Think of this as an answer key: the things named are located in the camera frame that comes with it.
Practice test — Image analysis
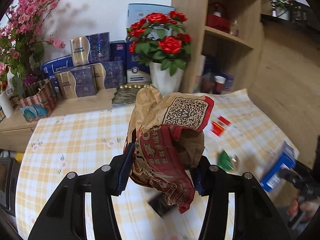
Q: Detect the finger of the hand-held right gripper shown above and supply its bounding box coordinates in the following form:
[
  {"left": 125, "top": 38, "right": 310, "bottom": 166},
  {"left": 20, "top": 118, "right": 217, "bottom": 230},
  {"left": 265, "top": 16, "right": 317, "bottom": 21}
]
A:
[{"left": 281, "top": 161, "right": 313, "bottom": 188}]

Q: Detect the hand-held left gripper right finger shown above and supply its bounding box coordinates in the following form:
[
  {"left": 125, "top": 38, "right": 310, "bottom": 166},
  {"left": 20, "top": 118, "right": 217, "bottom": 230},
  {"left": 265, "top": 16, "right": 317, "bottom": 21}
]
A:
[{"left": 190, "top": 155, "right": 292, "bottom": 240}]

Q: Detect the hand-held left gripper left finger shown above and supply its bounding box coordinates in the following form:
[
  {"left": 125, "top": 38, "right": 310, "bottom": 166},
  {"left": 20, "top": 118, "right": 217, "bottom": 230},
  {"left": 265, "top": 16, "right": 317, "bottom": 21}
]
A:
[{"left": 27, "top": 142, "right": 135, "bottom": 240}]

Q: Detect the blue white carton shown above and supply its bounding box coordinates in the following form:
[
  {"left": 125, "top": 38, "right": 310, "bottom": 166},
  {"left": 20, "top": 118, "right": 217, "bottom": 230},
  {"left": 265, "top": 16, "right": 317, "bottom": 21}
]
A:
[{"left": 259, "top": 140, "right": 298, "bottom": 193}]

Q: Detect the green snack wrapper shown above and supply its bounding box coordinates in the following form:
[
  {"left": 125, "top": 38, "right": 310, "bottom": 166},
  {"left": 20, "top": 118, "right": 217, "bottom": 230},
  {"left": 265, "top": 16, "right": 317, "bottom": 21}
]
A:
[{"left": 217, "top": 150, "right": 237, "bottom": 172}]

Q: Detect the brown paper bag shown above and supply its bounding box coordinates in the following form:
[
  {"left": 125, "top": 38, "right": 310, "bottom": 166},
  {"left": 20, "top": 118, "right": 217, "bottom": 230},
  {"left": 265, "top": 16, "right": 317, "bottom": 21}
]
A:
[{"left": 127, "top": 85, "right": 215, "bottom": 214}]

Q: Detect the small black box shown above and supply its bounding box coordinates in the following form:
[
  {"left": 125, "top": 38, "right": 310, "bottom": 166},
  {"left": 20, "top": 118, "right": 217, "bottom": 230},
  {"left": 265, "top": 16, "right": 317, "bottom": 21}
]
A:
[{"left": 147, "top": 192, "right": 173, "bottom": 218}]

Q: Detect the red white cigarette box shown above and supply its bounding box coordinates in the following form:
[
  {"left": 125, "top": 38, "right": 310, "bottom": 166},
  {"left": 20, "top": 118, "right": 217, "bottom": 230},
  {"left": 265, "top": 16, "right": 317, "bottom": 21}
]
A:
[{"left": 211, "top": 116, "right": 232, "bottom": 138}]

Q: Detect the person's right hand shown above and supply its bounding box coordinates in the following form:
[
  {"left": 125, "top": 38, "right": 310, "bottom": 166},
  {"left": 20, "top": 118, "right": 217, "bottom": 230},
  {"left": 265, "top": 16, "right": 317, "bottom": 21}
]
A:
[{"left": 291, "top": 197, "right": 318, "bottom": 218}]

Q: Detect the green gold leaf tray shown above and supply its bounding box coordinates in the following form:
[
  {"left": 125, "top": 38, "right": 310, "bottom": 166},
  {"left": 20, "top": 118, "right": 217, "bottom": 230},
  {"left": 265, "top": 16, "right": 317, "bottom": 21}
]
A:
[{"left": 112, "top": 85, "right": 150, "bottom": 106}]

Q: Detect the red paper cup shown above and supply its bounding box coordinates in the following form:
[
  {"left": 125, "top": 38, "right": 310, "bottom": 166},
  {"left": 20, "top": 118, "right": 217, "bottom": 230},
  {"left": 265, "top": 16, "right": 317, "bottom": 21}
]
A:
[{"left": 214, "top": 76, "right": 226, "bottom": 95}]

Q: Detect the blue gold gift box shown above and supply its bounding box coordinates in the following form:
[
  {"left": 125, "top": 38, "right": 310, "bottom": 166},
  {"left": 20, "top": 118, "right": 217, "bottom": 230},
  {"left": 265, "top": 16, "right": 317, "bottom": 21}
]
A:
[
  {"left": 70, "top": 32, "right": 110, "bottom": 67},
  {"left": 91, "top": 60, "right": 125, "bottom": 90},
  {"left": 54, "top": 67, "right": 97, "bottom": 99}
]

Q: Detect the white faceted flower pot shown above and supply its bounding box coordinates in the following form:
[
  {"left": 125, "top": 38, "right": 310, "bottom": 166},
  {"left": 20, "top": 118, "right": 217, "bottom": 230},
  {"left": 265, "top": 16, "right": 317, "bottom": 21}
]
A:
[{"left": 149, "top": 61, "right": 185, "bottom": 95}]

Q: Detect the purple box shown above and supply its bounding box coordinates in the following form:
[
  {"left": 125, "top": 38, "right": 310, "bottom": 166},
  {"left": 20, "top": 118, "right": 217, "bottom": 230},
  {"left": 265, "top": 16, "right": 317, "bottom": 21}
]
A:
[{"left": 224, "top": 73, "right": 235, "bottom": 92}]

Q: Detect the blue white round-logo box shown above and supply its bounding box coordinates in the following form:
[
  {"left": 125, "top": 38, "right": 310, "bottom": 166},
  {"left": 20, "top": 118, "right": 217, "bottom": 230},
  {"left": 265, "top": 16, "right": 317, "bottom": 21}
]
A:
[{"left": 126, "top": 41, "right": 152, "bottom": 83}]

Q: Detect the stack of pastel cups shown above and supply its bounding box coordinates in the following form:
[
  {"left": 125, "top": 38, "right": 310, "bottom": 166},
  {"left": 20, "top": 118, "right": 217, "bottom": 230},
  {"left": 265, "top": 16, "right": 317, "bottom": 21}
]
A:
[{"left": 195, "top": 55, "right": 206, "bottom": 93}]

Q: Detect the corrugated striped planter box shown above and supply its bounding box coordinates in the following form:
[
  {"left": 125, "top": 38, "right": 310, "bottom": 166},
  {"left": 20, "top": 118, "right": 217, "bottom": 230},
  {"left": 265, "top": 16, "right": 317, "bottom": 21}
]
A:
[{"left": 17, "top": 78, "right": 59, "bottom": 123}]

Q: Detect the black flat appliance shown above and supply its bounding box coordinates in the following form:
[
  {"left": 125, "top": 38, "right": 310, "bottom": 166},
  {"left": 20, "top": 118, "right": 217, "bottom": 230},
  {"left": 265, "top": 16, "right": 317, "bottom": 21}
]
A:
[{"left": 0, "top": 150, "right": 20, "bottom": 210}]

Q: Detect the low wooden cabinet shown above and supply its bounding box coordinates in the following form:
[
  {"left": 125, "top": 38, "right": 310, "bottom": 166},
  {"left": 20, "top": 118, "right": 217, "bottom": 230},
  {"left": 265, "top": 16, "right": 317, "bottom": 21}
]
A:
[{"left": 0, "top": 87, "right": 118, "bottom": 153}]

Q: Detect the small dark blue box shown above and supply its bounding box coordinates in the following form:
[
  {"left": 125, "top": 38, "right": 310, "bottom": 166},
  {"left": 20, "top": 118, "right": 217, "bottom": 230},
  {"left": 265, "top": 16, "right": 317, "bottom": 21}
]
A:
[{"left": 110, "top": 41, "right": 127, "bottom": 63}]

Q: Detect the red artificial rose plant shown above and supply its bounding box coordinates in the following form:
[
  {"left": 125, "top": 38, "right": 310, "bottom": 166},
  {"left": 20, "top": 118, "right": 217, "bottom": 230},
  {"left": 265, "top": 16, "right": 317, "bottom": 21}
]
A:
[{"left": 126, "top": 10, "right": 192, "bottom": 77}]

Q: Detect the white ribbed vase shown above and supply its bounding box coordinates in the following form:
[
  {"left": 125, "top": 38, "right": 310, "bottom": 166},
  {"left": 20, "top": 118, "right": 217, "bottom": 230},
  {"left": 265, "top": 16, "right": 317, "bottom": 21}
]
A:
[{"left": 0, "top": 91, "right": 14, "bottom": 119}]

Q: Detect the large light blue box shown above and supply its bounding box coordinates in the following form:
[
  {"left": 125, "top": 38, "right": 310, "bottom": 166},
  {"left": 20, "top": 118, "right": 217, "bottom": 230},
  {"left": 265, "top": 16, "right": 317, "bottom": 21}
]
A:
[{"left": 127, "top": 4, "right": 175, "bottom": 30}]

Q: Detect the wooden shelf unit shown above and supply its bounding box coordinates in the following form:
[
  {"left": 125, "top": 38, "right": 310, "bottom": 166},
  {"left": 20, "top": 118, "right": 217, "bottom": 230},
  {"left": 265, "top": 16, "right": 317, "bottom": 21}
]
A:
[{"left": 171, "top": 0, "right": 265, "bottom": 95}]

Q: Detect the pink potted rose plant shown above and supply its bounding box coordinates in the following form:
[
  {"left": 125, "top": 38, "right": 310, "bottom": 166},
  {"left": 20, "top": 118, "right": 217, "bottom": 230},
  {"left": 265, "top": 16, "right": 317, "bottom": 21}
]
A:
[{"left": 266, "top": 0, "right": 297, "bottom": 20}]

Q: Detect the pink artificial blossom plant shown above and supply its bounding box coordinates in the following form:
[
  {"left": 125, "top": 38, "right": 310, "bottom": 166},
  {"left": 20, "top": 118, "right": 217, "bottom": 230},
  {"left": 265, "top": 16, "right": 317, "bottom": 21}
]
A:
[{"left": 0, "top": 0, "right": 79, "bottom": 85}]

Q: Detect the flat blue box with handle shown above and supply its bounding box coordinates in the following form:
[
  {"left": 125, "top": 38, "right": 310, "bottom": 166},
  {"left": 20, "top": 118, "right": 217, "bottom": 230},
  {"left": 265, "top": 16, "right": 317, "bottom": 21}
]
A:
[{"left": 41, "top": 54, "right": 74, "bottom": 80}]

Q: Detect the black wall shelf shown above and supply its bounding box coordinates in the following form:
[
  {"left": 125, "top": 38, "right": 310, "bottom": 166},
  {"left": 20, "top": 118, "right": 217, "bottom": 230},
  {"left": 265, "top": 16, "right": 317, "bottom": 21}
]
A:
[{"left": 260, "top": 1, "right": 320, "bottom": 33}]

